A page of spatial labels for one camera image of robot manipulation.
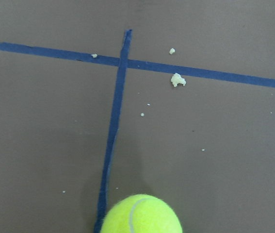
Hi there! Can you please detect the yellow tennis ball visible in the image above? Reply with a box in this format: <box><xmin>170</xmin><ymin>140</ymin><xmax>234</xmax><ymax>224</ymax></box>
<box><xmin>100</xmin><ymin>194</ymin><xmax>183</xmax><ymax>233</ymax></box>

